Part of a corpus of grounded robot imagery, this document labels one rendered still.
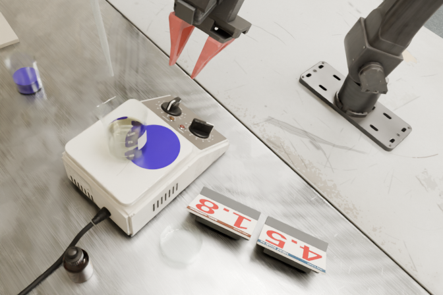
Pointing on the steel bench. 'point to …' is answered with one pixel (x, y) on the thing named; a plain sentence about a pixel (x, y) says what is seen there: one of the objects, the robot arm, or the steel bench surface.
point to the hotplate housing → (202, 158)
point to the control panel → (186, 118)
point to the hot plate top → (102, 160)
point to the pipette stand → (6, 33)
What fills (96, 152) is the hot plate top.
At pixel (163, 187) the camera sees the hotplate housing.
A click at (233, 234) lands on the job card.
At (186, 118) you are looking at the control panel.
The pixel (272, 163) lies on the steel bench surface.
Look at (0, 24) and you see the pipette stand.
